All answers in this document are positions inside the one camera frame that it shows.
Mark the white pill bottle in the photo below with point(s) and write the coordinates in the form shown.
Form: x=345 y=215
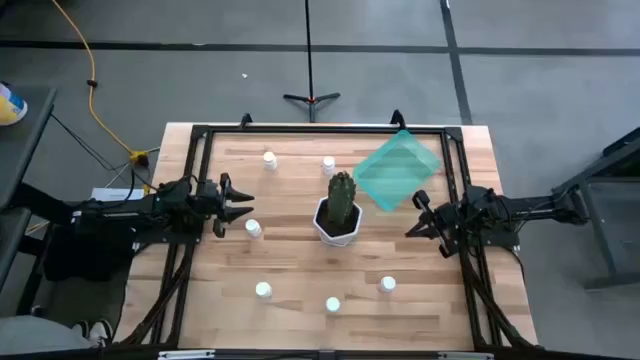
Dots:
x=263 y=289
x=387 y=284
x=253 y=228
x=333 y=304
x=270 y=160
x=328 y=165

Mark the black equipment box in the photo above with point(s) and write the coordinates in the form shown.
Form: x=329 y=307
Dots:
x=85 y=255

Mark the yellow blue white container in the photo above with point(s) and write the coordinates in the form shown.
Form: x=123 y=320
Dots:
x=10 y=107

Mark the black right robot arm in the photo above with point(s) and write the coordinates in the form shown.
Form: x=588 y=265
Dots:
x=525 y=207

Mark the black aluminium table frame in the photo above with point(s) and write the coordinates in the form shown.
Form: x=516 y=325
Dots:
x=325 y=131

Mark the green cactus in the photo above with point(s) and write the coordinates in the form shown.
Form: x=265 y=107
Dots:
x=341 y=200

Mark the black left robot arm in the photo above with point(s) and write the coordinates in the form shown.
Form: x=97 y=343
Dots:
x=125 y=210

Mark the dark grey office chair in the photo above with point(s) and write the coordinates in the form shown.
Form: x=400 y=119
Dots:
x=10 y=240

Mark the white paper sheet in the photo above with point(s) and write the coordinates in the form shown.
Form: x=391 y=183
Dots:
x=115 y=194

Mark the teal translucent plastic basket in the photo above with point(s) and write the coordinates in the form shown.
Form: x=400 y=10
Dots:
x=395 y=170

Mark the yellow black power connector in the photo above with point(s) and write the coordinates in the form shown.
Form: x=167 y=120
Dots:
x=139 y=157

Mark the black frame clamp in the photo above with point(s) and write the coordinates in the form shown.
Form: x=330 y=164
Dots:
x=397 y=120
x=245 y=121

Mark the dark grey side table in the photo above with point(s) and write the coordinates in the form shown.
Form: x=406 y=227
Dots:
x=20 y=160

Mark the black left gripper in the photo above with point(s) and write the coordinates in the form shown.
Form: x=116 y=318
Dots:
x=209 y=201

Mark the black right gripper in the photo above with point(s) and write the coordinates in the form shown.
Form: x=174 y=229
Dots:
x=449 y=220

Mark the silver aluminium bar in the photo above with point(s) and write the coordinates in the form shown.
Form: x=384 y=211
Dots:
x=465 y=356
x=185 y=354

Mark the white hexagonal plant pot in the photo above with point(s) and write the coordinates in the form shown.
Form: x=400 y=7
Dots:
x=337 y=241

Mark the person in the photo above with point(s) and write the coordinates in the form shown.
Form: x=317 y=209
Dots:
x=35 y=335

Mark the black tripod stand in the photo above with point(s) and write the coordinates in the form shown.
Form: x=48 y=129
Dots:
x=310 y=50

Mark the dark grey metal table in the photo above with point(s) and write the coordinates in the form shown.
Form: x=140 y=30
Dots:
x=615 y=220

